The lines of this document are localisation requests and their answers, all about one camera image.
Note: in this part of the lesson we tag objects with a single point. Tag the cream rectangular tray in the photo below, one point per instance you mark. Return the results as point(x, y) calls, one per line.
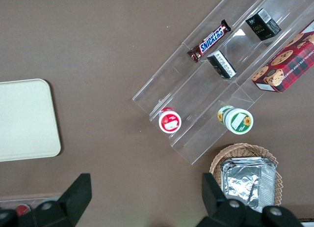
point(25, 120)

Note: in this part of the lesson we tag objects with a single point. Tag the black box with white label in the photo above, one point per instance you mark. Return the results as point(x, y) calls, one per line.
point(222, 65)

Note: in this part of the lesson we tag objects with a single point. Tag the clear acrylic stepped display shelf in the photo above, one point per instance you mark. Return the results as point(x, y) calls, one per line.
point(211, 94)

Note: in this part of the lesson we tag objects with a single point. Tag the green sunflower lidded cup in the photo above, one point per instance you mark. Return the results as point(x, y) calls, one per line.
point(238, 120)

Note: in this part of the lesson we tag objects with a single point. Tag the Snickers chocolate bar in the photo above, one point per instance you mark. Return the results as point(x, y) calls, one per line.
point(211, 42)

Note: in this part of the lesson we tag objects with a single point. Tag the red round cap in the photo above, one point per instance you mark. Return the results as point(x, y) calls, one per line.
point(22, 209)

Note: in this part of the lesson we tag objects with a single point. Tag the clear acrylic stand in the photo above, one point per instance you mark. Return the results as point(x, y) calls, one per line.
point(36, 200)

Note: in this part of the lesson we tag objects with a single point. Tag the red lidded yogurt cup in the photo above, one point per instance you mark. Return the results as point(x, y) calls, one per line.
point(169, 121)

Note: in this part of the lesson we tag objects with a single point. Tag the small wicker basket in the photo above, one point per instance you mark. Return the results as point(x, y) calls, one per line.
point(279, 178)

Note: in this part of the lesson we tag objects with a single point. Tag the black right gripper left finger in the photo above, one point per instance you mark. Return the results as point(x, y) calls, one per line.
point(71, 200)

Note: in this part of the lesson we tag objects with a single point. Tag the red tartan cookie box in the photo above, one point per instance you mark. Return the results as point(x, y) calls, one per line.
point(287, 62)

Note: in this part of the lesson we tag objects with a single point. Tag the aluminium foil tray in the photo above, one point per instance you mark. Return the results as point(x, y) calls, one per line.
point(245, 185)

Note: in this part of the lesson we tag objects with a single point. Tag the black box with gold print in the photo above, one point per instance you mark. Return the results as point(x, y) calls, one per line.
point(263, 24)

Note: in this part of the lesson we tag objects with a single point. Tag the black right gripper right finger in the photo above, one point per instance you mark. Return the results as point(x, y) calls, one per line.
point(216, 200)

